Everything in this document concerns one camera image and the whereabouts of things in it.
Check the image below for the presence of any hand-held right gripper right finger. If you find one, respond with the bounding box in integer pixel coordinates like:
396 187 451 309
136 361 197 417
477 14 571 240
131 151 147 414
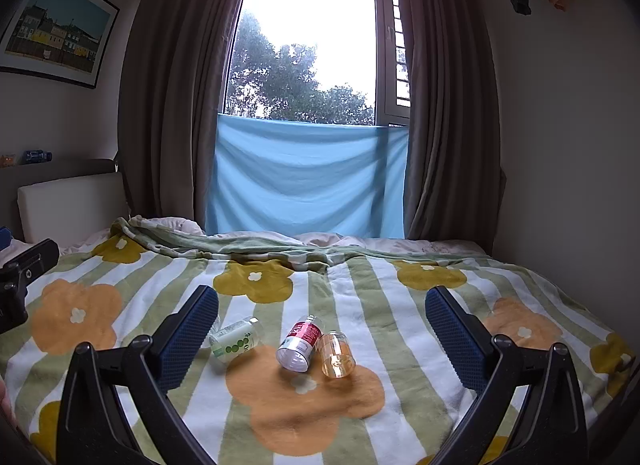
424 286 589 465

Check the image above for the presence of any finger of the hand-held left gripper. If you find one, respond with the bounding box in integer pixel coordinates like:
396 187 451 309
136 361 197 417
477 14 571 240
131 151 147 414
0 238 60 292

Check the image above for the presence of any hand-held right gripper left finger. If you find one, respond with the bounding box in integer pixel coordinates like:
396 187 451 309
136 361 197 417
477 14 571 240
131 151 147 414
55 285 221 465

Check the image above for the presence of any green white label bottle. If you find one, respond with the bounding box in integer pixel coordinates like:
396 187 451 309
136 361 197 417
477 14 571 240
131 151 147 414
209 316 264 361

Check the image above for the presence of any white headboard cushion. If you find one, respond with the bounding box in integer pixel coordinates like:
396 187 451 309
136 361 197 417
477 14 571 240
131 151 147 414
17 172 131 242

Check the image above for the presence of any green checkered blanket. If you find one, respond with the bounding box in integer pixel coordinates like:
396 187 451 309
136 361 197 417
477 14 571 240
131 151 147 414
111 216 493 273

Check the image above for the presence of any pale pink bed sheet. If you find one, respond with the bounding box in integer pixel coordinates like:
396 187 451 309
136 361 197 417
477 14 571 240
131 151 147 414
295 232 485 257

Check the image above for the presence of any striped flower print blanket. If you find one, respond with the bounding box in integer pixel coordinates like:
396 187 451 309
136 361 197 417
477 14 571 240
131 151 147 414
0 232 637 465

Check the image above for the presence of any light blue cloth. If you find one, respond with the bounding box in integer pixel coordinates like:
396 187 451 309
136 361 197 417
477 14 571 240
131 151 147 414
205 114 410 239

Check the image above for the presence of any brown curtain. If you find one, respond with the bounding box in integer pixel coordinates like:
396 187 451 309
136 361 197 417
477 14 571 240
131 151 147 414
119 0 257 232
398 0 506 256

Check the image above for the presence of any window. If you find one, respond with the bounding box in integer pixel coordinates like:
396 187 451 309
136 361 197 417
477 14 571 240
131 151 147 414
223 0 414 127

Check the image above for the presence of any framed wall picture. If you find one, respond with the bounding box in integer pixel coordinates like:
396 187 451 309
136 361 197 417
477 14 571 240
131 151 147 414
0 0 121 90

